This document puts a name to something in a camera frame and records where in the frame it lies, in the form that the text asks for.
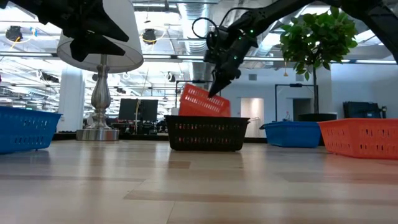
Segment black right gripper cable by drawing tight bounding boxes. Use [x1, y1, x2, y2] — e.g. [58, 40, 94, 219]
[191, 7, 249, 40]

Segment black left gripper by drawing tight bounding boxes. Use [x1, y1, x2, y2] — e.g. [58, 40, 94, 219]
[0, 0, 130, 62]

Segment black ceiling spotlight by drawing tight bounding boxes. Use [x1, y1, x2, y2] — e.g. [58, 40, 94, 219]
[5, 25, 24, 43]
[142, 28, 157, 45]

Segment black plastic slotted basket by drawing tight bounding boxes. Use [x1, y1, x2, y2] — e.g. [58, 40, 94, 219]
[164, 114, 251, 152]

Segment orange plastic slotted basket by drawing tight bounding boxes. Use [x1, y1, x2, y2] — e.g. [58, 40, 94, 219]
[178, 83, 232, 118]
[317, 118, 398, 161]

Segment white shade silver table lamp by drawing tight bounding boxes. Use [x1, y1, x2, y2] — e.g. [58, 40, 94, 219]
[57, 0, 144, 142]

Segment black stacked equipment cases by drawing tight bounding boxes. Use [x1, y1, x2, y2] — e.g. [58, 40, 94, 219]
[343, 101, 388, 119]

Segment blue plastic slotted basket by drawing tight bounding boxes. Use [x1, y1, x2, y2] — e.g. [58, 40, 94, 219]
[259, 120, 322, 148]
[0, 105, 63, 156]

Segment silver ventilation duct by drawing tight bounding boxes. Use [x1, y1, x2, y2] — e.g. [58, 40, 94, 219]
[178, 2, 224, 82]

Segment green leafy potted plant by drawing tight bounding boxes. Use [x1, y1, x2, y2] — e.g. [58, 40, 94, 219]
[279, 6, 359, 114]

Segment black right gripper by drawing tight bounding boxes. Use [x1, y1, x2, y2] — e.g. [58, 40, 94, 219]
[203, 26, 259, 98]

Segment black computer monitor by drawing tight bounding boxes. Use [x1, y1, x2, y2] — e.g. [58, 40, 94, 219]
[118, 98, 159, 122]

